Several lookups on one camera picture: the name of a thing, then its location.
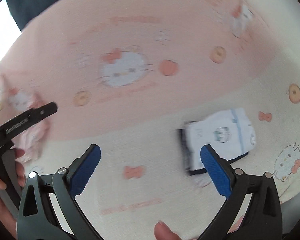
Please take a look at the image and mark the dark curtain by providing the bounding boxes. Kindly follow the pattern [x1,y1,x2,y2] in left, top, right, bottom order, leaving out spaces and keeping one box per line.
[5,0,98,30]

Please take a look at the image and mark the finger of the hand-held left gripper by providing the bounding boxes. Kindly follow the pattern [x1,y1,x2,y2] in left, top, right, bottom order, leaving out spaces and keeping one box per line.
[30,102,58,125]

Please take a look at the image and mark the pink printed pajama garment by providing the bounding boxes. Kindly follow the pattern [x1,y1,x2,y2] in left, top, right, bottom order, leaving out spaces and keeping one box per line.
[14,94,53,164]

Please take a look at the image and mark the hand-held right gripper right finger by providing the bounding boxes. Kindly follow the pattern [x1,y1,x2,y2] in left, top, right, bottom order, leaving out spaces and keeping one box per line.
[197,144,283,240]

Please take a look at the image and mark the white printed pants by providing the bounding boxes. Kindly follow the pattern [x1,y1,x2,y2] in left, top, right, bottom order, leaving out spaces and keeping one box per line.
[184,107,257,172]

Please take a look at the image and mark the dark navy garment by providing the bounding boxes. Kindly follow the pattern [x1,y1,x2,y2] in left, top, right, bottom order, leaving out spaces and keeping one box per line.
[179,121,249,177]

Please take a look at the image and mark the person's left hand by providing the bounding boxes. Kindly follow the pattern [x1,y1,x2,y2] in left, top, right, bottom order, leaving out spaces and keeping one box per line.
[0,148,26,239]

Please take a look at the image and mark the person's right hand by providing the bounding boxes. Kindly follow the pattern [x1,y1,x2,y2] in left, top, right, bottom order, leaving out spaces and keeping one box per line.
[154,221,188,240]

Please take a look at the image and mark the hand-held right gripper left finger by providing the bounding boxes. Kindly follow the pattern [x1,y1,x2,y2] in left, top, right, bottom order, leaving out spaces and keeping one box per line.
[17,144,102,240]

